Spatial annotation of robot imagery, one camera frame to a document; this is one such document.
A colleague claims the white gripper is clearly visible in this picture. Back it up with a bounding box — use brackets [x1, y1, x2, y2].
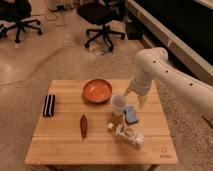
[124, 77, 152, 108]

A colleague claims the orange ceramic bowl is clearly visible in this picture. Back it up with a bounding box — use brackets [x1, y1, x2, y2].
[83, 79, 112, 103]

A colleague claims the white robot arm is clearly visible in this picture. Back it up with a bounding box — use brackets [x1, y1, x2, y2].
[125, 47, 213, 117]

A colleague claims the translucent plastic cup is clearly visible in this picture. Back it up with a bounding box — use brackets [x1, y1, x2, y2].
[111, 94, 127, 117]

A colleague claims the blue sponge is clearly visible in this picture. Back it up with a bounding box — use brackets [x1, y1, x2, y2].
[124, 106, 138, 125]

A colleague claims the clear plastic wrapped package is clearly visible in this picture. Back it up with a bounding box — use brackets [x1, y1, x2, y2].
[115, 124, 144, 146]

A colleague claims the small white cube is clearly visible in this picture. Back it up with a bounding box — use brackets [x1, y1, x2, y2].
[107, 123, 114, 130]

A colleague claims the red brown chili pepper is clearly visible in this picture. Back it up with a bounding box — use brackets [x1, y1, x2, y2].
[80, 115, 88, 139]

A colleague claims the wooden table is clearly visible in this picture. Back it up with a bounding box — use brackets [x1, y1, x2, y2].
[25, 80, 177, 165]

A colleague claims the black office chair centre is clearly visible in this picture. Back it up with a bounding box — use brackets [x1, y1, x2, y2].
[77, 0, 125, 51]

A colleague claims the black office chair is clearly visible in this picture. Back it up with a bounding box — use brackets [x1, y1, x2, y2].
[0, 0, 42, 43]
[77, 0, 125, 51]

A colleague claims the black office chair left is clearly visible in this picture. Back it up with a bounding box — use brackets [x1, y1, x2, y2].
[0, 0, 42, 43]

